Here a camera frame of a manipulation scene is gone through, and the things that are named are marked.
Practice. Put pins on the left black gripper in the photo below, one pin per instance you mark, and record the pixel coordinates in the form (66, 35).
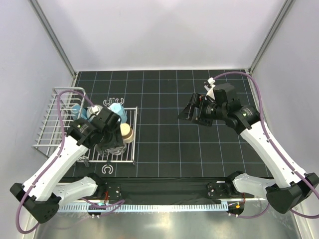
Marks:
(116, 141)

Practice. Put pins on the steel tumbler cup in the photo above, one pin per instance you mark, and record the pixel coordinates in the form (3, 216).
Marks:
(127, 133)

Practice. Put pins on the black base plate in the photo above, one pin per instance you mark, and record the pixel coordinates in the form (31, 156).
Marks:
(170, 191)

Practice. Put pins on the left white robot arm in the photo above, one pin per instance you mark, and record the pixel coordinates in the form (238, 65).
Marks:
(41, 195)

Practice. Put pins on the black grid mat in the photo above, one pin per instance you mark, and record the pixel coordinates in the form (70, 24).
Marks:
(167, 147)

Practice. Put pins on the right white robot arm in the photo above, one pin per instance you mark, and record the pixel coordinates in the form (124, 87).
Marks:
(290, 184)

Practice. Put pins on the grey ceramic mug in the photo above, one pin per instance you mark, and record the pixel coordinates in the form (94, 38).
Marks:
(90, 115)

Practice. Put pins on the large clear plastic cup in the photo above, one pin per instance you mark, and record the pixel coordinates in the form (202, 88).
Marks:
(117, 150)

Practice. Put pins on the slotted cable duct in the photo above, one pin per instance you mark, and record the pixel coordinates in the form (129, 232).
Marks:
(85, 207)

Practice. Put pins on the blue ceramic mug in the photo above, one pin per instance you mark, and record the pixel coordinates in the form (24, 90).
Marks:
(78, 112)

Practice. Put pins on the light blue tall mug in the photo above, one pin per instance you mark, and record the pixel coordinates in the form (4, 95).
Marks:
(119, 110)

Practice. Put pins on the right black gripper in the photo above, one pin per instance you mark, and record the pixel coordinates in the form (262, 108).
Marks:
(188, 112)

